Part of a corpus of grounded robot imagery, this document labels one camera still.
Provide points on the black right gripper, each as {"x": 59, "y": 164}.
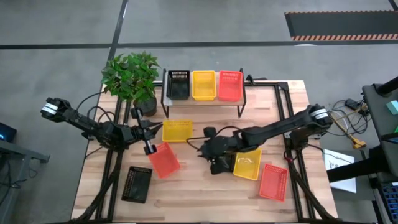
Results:
{"x": 219, "y": 147}

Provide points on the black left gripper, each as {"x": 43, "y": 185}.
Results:
{"x": 141, "y": 132}

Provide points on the yellow slotted plastic basket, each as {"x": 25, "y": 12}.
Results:
{"x": 177, "y": 130}
{"x": 203, "y": 85}
{"x": 248, "y": 166}

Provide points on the orange slotted plastic basket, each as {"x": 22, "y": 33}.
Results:
{"x": 230, "y": 87}
{"x": 273, "y": 183}
{"x": 164, "y": 161}

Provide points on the black slotted plastic basket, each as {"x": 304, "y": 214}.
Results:
{"x": 136, "y": 185}
{"x": 178, "y": 88}

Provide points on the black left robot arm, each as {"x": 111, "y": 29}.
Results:
{"x": 77, "y": 119}

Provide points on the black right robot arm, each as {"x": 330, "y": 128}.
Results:
{"x": 280, "y": 127}

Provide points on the dark plant pot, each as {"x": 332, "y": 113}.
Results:
{"x": 147, "y": 107}

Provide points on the green leafy plant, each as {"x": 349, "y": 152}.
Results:
{"x": 130, "y": 76}

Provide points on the white paper sheet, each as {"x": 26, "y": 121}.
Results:
{"x": 335, "y": 158}

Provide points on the grey metal desk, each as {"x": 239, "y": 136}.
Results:
{"x": 18, "y": 151}

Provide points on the black desk base bar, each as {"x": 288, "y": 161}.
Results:
{"x": 357, "y": 169}

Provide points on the black power adapter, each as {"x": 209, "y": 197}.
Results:
{"x": 352, "y": 103}

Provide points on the black computer with blue lights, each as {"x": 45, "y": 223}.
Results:
{"x": 7, "y": 130}

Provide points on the dark grey desk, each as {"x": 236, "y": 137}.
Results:
{"x": 377, "y": 118}

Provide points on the black hazard-striped floor mat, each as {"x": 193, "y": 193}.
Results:
{"x": 342, "y": 25}

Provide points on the teal box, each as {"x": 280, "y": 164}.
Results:
{"x": 393, "y": 107}

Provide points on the wooden shelf with black frame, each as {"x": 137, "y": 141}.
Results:
{"x": 205, "y": 103}

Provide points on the black aluminium table frame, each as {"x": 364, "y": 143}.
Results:
{"x": 267, "y": 84}

